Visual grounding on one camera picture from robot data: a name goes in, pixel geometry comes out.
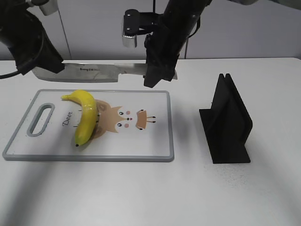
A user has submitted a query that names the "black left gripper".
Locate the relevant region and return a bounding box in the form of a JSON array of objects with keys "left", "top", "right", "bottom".
[{"left": 14, "top": 35, "right": 64, "bottom": 75}]

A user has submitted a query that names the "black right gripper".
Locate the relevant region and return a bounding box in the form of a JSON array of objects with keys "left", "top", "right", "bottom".
[{"left": 144, "top": 24, "right": 187, "bottom": 88}]

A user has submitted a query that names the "white-handled kitchen knife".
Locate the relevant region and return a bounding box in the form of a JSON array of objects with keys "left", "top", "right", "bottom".
[{"left": 32, "top": 62, "right": 178, "bottom": 83}]

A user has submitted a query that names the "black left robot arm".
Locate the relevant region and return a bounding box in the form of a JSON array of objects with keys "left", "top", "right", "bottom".
[{"left": 0, "top": 0, "right": 65, "bottom": 79}]

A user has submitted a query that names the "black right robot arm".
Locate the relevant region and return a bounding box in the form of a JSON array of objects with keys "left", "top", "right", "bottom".
[{"left": 144, "top": 0, "right": 211, "bottom": 88}]

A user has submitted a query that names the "yellow plastic banana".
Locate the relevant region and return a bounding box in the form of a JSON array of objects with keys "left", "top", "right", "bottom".
[{"left": 61, "top": 89, "right": 98, "bottom": 147}]

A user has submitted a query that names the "white grey-rimmed cutting board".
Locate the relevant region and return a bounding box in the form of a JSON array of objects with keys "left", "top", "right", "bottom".
[{"left": 2, "top": 89, "right": 174, "bottom": 162}]

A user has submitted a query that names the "black knife stand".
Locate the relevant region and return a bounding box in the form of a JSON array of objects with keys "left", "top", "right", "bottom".
[{"left": 199, "top": 73, "right": 253, "bottom": 164}]

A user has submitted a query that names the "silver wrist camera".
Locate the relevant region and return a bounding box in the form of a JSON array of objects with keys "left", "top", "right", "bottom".
[{"left": 121, "top": 9, "right": 160, "bottom": 48}]

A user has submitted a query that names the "black cable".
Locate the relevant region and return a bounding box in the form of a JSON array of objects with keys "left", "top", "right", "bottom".
[{"left": 0, "top": 70, "right": 21, "bottom": 80}]

